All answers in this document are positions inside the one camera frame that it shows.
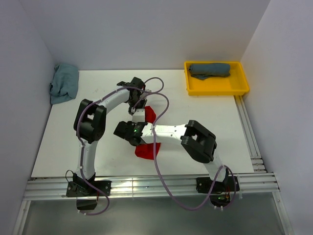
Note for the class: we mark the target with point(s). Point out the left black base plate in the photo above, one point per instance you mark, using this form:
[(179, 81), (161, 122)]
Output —
[(73, 190)]

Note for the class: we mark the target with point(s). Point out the red t shirt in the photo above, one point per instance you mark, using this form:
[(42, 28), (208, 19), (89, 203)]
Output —
[(146, 151)]

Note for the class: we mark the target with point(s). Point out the rolled dark grey t shirt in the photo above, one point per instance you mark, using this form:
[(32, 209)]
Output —
[(205, 71)]

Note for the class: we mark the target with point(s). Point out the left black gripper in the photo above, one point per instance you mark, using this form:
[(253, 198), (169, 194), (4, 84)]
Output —
[(143, 103)]

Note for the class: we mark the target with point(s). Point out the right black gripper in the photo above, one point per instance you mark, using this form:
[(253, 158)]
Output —
[(129, 123)]

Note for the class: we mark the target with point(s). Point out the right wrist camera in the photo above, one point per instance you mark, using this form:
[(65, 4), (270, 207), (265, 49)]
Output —
[(138, 115)]

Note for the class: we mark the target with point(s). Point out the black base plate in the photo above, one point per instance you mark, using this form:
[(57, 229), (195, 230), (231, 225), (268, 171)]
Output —
[(73, 190), (203, 185)]

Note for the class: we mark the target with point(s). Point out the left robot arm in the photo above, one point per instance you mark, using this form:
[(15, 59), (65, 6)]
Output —
[(90, 124)]

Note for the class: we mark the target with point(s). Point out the aluminium front rail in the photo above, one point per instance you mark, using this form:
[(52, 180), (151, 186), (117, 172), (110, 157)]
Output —
[(146, 186)]

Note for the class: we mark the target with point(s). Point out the yellow plastic tray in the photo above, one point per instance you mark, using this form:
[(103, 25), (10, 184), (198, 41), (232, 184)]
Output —
[(235, 84)]

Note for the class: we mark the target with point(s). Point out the aluminium side rail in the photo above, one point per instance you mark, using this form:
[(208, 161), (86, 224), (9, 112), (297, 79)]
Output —
[(255, 155)]

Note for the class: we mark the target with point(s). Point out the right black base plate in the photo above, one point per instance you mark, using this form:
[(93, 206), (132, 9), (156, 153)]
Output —
[(203, 185)]

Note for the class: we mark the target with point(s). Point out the light blue t shirt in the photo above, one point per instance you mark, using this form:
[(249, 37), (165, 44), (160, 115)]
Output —
[(64, 85)]

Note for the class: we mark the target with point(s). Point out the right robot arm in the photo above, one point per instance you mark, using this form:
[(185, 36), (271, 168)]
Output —
[(195, 139)]

